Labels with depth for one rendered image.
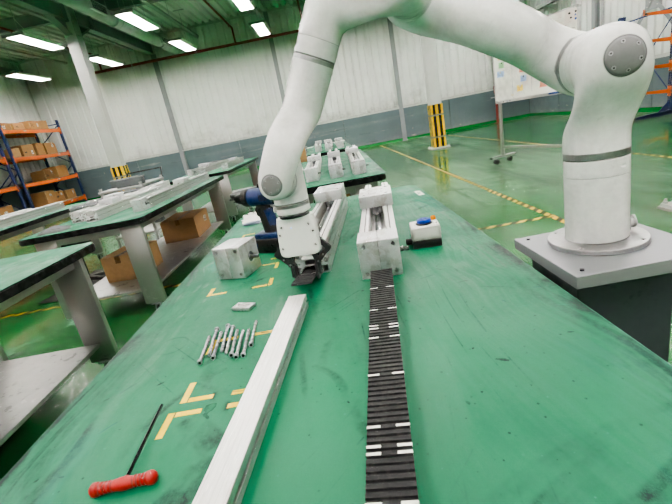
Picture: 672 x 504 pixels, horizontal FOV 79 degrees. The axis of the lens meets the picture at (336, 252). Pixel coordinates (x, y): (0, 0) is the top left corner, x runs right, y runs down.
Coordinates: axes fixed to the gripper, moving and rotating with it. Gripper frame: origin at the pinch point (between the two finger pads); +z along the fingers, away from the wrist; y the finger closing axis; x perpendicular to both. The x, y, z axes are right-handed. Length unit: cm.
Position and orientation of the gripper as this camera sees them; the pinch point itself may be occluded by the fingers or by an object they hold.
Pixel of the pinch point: (307, 271)
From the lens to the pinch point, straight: 104.4
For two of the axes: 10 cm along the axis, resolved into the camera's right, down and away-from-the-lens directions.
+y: 9.8, -1.5, -1.4
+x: 0.9, -3.2, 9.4
